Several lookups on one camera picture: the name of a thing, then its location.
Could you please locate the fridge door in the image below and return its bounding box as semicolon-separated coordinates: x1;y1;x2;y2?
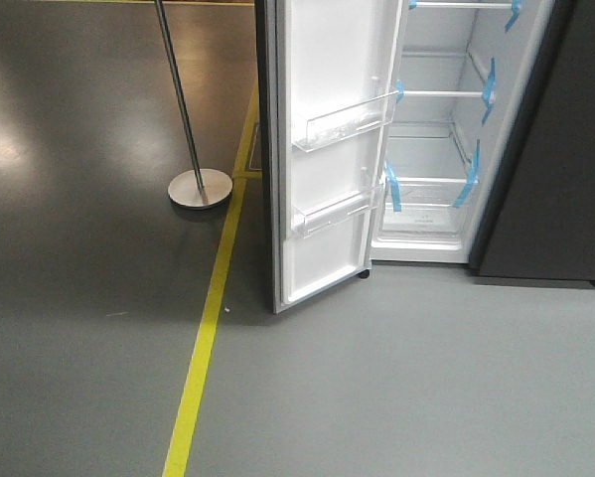
254;1;408;313

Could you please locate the open white fridge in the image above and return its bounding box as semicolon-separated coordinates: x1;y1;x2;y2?
372;1;553;264

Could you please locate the lower clear door bin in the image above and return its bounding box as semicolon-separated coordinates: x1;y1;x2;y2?
290;183;384;238

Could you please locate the clear door bin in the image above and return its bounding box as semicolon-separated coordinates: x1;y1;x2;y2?
290;183;384;238
290;89;399;152

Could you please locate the metal floor stand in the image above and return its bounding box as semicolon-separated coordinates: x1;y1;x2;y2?
154;0;233;210

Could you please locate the middle clear door bin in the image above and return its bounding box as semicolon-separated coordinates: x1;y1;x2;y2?
290;89;399;152

